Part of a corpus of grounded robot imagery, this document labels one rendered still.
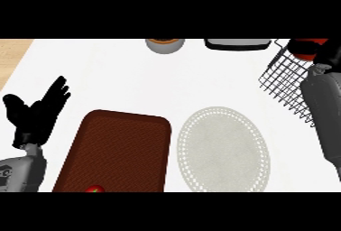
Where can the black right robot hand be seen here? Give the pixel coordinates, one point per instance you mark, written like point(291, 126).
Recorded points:
point(330, 55)

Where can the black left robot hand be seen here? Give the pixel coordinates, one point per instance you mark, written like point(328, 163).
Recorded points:
point(38, 120)

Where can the red can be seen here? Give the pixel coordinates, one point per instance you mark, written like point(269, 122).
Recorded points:
point(305, 57)

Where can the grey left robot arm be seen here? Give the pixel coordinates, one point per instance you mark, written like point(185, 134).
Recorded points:
point(23, 171)

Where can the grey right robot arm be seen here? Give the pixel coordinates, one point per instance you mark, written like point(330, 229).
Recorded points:
point(324, 114)

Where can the brown rectangular placemat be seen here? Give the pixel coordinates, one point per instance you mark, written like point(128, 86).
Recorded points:
point(120, 150)

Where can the pale oval placemat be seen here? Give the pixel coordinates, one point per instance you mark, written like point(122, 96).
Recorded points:
point(225, 150)

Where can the dark grey appliance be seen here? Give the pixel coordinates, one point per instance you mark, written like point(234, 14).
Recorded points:
point(238, 44)

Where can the red tomato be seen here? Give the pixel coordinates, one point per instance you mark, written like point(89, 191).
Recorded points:
point(95, 189)

